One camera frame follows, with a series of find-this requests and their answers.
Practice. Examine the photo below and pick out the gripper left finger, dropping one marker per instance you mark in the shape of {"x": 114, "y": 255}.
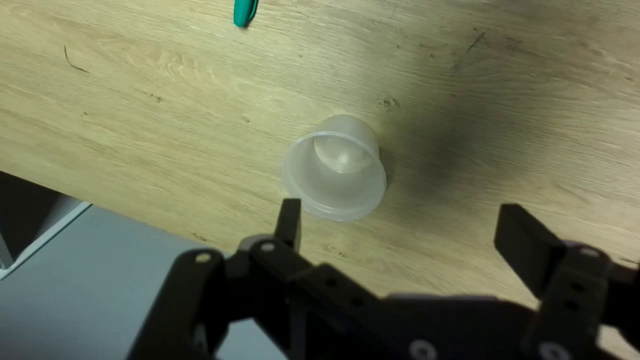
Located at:
{"x": 280, "y": 280}

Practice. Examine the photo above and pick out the teal marker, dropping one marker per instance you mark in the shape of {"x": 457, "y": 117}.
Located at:
{"x": 245, "y": 12}

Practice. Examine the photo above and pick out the translucent plastic cup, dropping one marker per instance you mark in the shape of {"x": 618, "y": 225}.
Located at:
{"x": 336, "y": 167}

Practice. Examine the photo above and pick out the dark cabinet with white edge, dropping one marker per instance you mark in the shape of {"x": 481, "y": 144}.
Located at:
{"x": 25, "y": 215}

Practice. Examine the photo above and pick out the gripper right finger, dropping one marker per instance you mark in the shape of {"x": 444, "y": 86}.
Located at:
{"x": 560, "y": 280}

